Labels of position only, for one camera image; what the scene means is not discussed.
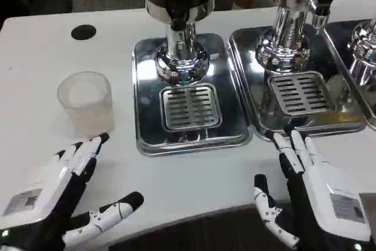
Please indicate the clear tank drink dispenser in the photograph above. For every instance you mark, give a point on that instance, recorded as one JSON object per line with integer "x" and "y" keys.
{"x": 290, "y": 21}

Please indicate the clear ribbed glass cup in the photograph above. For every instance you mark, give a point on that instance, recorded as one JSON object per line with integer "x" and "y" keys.
{"x": 86, "y": 104}

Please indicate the slotted steel drain grid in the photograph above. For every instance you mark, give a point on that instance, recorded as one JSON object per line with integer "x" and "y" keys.
{"x": 302, "y": 92}
{"x": 190, "y": 106}

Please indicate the black tank drink dispenser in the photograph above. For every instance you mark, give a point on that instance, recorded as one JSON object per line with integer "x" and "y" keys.
{"x": 179, "y": 24}

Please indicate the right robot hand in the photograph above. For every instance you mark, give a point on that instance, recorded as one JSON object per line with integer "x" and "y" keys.
{"x": 323, "y": 198}

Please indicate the chrome dispenser base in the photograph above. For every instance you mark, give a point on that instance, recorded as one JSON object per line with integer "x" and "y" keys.
{"x": 364, "y": 51}

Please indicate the steel drip tray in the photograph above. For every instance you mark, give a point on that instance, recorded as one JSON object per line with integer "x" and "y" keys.
{"x": 352, "y": 66}
{"x": 296, "y": 86}
{"x": 191, "y": 98}

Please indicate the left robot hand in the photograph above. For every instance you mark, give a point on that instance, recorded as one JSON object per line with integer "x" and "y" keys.
{"x": 55, "y": 180}

